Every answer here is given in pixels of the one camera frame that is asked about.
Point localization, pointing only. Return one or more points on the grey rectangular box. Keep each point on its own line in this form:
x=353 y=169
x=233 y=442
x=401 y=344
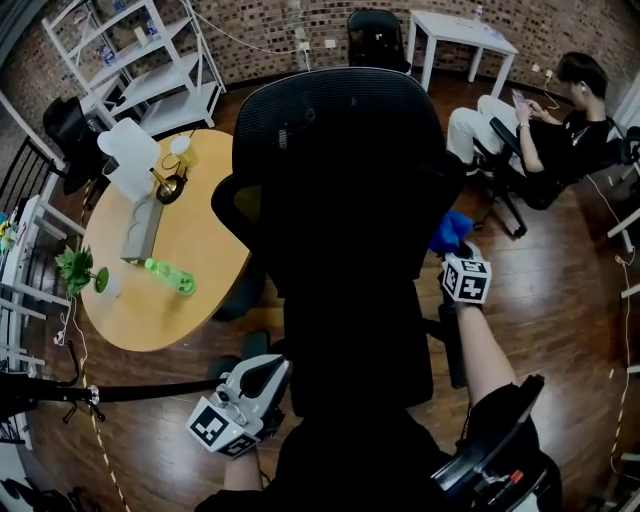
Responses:
x=142 y=235

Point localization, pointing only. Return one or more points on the person's black clothing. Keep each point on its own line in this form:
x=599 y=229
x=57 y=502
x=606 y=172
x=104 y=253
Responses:
x=350 y=465

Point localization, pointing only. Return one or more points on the white square table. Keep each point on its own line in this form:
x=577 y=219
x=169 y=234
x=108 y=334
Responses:
x=460 y=30

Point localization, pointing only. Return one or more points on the white cylindrical container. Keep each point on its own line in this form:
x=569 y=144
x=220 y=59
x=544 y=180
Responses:
x=111 y=167

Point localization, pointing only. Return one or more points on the clear bottle with blue label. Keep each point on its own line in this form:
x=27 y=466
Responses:
x=152 y=29
x=108 y=55

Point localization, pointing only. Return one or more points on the black coat rack stand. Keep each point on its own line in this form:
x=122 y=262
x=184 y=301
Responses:
x=150 y=392

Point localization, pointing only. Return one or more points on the black metal railing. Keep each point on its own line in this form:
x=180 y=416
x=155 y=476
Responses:
x=27 y=165

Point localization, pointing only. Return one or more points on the person's right forearm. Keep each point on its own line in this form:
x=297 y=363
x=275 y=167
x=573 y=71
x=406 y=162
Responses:
x=482 y=355

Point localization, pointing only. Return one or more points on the small white side table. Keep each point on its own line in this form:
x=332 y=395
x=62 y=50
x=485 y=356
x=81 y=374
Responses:
x=37 y=205

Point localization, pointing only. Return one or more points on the white frame table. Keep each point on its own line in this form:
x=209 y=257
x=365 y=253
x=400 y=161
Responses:
x=625 y=225

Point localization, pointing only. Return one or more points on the blue cloth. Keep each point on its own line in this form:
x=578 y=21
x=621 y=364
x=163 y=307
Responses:
x=450 y=232

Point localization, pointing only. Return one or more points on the person's left forearm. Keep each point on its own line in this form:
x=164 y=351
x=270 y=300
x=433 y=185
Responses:
x=242 y=470

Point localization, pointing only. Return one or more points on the yellow black striped floor tape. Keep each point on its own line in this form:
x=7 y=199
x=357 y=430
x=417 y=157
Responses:
x=102 y=445

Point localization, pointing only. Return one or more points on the green plant in white pot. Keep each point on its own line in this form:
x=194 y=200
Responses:
x=75 y=267

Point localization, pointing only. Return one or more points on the small clear water bottle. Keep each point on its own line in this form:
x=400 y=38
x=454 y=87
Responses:
x=479 y=12

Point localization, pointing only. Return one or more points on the white lamp with brass base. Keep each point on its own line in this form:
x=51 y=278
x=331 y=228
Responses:
x=130 y=150

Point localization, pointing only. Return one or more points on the green plastic bottle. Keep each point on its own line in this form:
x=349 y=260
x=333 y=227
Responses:
x=172 y=277

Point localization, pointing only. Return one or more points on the small white box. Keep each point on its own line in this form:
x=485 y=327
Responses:
x=140 y=36

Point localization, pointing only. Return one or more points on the black mesh office chair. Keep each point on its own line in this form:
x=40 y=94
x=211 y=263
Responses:
x=340 y=150

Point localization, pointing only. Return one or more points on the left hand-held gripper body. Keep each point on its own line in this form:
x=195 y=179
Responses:
x=260 y=400

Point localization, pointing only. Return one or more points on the white metal shelf unit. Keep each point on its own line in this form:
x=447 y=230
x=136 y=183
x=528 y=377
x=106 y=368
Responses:
x=165 y=75

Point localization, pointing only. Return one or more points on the yellow jar with white lid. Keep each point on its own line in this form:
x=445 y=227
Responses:
x=181 y=147

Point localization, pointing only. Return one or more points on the round wooden table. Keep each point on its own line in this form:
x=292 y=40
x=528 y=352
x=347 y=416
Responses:
x=200 y=240

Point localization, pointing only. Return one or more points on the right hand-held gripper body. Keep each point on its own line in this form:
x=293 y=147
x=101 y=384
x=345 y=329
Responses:
x=467 y=280

